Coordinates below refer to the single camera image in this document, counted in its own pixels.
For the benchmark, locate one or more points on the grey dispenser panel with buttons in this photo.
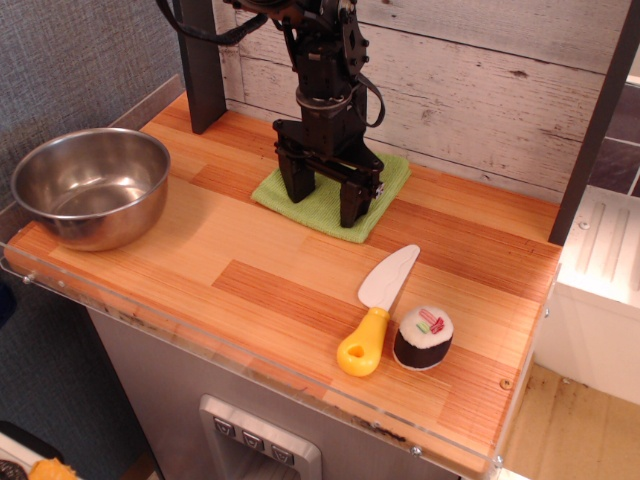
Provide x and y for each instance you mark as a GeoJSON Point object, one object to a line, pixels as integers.
{"type": "Point", "coordinates": [245, 446]}

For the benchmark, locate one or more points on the dark grey post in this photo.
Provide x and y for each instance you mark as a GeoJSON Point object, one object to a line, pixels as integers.
{"type": "Point", "coordinates": [605, 106]}
{"type": "Point", "coordinates": [201, 65]}

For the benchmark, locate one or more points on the dark grey left post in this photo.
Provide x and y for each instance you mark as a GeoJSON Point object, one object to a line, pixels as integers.
{"type": "Point", "coordinates": [201, 65]}

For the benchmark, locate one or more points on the dark grey right post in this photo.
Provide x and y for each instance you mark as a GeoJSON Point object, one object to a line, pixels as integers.
{"type": "Point", "coordinates": [605, 106]}

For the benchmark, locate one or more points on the orange plush toy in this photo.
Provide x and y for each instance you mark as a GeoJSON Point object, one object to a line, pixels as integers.
{"type": "Point", "coordinates": [51, 469]}

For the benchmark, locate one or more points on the toy knife yellow handle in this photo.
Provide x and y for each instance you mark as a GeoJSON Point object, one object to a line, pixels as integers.
{"type": "Point", "coordinates": [360, 353]}

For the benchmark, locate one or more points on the green towel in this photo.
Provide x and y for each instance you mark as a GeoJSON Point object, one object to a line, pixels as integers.
{"type": "Point", "coordinates": [320, 211]}

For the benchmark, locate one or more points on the clear acrylic table guard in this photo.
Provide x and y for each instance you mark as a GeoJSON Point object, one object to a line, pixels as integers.
{"type": "Point", "coordinates": [274, 311]}

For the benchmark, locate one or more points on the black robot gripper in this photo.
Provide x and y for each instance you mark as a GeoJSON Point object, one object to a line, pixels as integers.
{"type": "Point", "coordinates": [330, 139]}

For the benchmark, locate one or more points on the plush sushi roll toy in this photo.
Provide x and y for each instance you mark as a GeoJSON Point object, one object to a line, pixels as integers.
{"type": "Point", "coordinates": [423, 338]}

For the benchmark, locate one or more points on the stainless steel bowl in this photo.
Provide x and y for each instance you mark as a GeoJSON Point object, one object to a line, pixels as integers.
{"type": "Point", "coordinates": [96, 189]}

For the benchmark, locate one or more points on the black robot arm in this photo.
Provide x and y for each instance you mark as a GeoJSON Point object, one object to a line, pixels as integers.
{"type": "Point", "coordinates": [327, 52]}

